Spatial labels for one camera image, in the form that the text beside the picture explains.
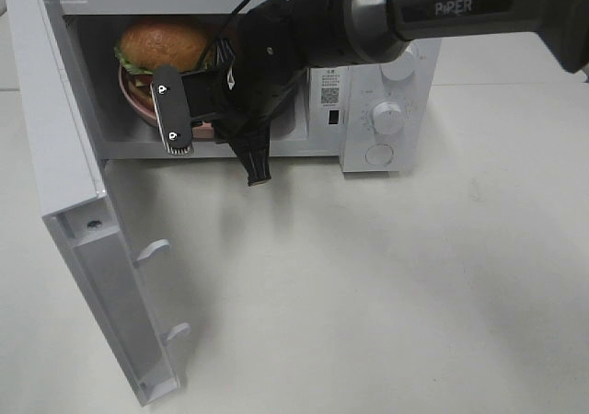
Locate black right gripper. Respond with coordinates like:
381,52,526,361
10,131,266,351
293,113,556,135
209,0,306,187

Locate pink round plate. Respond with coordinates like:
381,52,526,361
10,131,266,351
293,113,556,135
118,65,214,141

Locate burger with lettuce and tomato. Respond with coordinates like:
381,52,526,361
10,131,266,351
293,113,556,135
114,16,214,107

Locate white timer knob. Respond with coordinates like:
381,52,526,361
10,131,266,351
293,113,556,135
371,101,405,135

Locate round white door button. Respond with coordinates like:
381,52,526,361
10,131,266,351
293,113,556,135
365,144,395,167

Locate white microwave door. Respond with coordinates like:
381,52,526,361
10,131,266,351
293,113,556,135
6,0,191,406

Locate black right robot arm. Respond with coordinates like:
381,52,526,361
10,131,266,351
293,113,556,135
216,0,588,185

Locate white warning label sticker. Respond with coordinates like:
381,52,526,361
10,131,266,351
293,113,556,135
319,68,341,107

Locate white microwave oven body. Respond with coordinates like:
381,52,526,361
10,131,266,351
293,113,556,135
22,0,445,175

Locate upper white power knob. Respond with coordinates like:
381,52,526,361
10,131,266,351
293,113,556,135
380,46,416,82

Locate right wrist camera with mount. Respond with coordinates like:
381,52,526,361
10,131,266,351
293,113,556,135
151,64,217,156

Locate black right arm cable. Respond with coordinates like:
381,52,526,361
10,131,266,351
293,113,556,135
192,0,309,73

